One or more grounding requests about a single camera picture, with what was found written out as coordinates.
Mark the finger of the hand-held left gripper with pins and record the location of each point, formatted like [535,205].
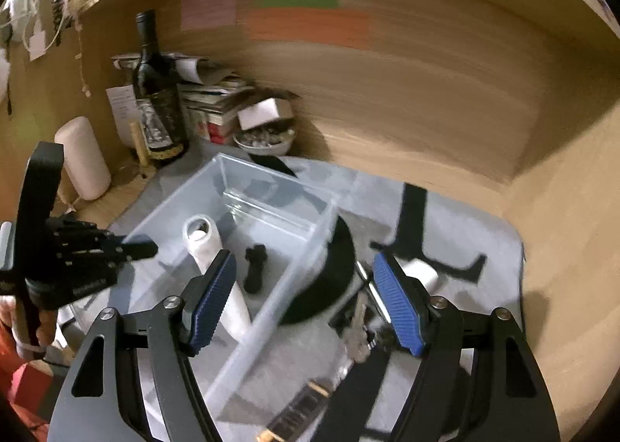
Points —
[140,248]

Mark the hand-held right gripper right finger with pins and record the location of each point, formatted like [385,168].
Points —
[399,311]

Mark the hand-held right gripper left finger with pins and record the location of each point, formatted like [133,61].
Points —
[213,301]

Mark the clear plastic box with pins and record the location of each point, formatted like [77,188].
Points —
[164,219]

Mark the white plastic case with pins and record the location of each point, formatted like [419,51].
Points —
[426,275]

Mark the bunch of keys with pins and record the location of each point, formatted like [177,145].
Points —
[358,335]

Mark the black clip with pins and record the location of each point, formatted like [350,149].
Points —
[254,272]

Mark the white handheld massager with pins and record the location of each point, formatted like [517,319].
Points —
[208,243]

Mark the person's left forearm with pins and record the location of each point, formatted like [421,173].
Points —
[22,384]

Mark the person's left hand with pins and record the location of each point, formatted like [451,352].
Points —
[44,323]

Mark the white cylinder device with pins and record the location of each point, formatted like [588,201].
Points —
[82,156]

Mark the cream lip balm tube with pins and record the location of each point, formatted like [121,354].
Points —
[138,146]

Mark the grey mat with black pattern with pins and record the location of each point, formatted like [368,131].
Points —
[460,224]

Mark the dark wine bottle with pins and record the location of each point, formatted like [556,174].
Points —
[160,122]

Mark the handwritten paper note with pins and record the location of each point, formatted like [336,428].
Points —
[121,108]

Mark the red box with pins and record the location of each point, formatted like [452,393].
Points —
[220,132]

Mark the white ceramic bowl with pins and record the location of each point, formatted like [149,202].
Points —
[264,147]

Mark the stack of books and papers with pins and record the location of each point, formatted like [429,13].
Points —
[208,103]

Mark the pile of coloured stones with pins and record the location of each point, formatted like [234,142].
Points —
[266,137]

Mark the white card box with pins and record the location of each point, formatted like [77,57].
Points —
[261,113]

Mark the pink sticky note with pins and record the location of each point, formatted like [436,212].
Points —
[208,8]

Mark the orange sticky note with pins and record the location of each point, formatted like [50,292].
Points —
[310,28]

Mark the green sticky note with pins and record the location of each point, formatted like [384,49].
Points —
[295,0]

